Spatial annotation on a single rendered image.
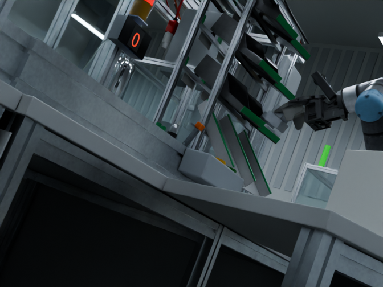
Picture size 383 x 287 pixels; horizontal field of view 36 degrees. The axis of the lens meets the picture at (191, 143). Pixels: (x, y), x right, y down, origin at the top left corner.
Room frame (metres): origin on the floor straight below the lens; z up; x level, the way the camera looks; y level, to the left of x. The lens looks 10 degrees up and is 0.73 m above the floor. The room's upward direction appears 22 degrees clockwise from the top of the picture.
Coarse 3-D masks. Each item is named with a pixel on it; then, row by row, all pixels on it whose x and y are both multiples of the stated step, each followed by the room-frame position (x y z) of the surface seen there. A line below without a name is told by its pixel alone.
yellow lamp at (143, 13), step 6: (138, 0) 1.50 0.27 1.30; (144, 0) 1.50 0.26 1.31; (132, 6) 1.51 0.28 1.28; (138, 6) 1.50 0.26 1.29; (144, 6) 1.50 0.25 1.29; (150, 6) 1.51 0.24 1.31; (132, 12) 1.50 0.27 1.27; (138, 12) 1.50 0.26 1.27; (144, 12) 1.50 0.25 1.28; (144, 18) 1.51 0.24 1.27
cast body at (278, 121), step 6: (276, 108) 1.73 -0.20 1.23; (264, 114) 1.77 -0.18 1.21; (270, 114) 1.74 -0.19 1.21; (276, 114) 1.72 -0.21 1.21; (282, 114) 1.71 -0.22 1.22; (270, 120) 1.73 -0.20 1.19; (276, 120) 1.72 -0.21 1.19; (282, 120) 1.72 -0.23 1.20; (276, 126) 1.71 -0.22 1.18; (282, 126) 1.72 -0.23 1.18; (282, 132) 1.74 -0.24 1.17
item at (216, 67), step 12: (204, 60) 1.90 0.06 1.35; (204, 72) 1.89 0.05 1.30; (216, 72) 1.86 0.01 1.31; (228, 72) 1.99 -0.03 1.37; (228, 84) 1.81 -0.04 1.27; (240, 84) 1.95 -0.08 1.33; (228, 96) 1.80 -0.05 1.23; (240, 96) 1.93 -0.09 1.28; (240, 108) 1.76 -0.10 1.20; (252, 120) 1.81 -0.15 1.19
